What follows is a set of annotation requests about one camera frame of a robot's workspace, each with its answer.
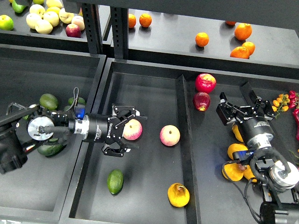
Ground avocado beside tray wall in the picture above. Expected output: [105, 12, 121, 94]
[64, 105, 72, 112]

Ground red apple on shelf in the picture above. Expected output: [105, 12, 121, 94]
[65, 23, 81, 38]

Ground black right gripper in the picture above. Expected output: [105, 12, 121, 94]
[216, 90, 276, 149]

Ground orange on shelf left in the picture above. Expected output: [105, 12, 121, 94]
[128, 14, 136, 28]

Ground large orange on shelf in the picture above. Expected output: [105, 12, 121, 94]
[235, 23, 252, 41]

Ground green apple on shelf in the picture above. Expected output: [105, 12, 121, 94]
[0, 14, 14, 31]

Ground elongated dark avocado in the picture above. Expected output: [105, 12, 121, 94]
[37, 144, 64, 156]

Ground orange partly hidden top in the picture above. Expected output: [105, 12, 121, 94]
[225, 21, 236, 26]

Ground orange front right shelf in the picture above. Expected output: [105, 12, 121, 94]
[230, 46, 250, 59]

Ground black shelf upright posts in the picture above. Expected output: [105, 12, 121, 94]
[81, 3, 129, 59]

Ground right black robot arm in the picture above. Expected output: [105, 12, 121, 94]
[216, 91, 299, 224]

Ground avocado top left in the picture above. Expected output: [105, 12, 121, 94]
[39, 93, 58, 110]

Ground orange cherry tomato bunch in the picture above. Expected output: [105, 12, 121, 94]
[272, 94, 290, 119]

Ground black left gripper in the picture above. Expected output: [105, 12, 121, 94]
[83, 104, 148, 157]

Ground black middle tray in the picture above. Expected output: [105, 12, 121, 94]
[59, 58, 299, 224]

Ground dark red apple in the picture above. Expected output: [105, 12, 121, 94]
[192, 92, 210, 112]

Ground bright red apple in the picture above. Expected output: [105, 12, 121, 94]
[195, 73, 217, 93]

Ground pale yellow pear pile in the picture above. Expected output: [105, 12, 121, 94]
[26, 0, 85, 34]

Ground orange behind front right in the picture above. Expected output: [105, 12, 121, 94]
[242, 42, 256, 55]

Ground green pepper on shelf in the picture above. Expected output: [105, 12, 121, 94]
[12, 0, 27, 14]

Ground black left tray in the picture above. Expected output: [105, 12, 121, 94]
[0, 44, 106, 224]

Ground green avocado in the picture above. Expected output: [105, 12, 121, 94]
[107, 169, 123, 195]

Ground black tray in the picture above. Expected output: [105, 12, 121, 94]
[59, 58, 299, 224]
[0, 44, 106, 224]

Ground red chili peppers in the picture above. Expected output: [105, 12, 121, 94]
[289, 90, 299, 140]

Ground pink apple right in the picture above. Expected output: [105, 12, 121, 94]
[159, 125, 180, 147]

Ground pink apple left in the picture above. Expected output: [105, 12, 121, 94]
[123, 119, 142, 140]

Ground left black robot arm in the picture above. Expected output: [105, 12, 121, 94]
[0, 87, 143, 174]

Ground pink apple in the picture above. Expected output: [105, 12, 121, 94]
[123, 119, 142, 140]
[159, 125, 180, 147]

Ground orange on shelf centre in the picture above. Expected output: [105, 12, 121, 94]
[195, 32, 209, 47]

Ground avocado top right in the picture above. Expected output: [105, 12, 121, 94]
[68, 97, 86, 105]

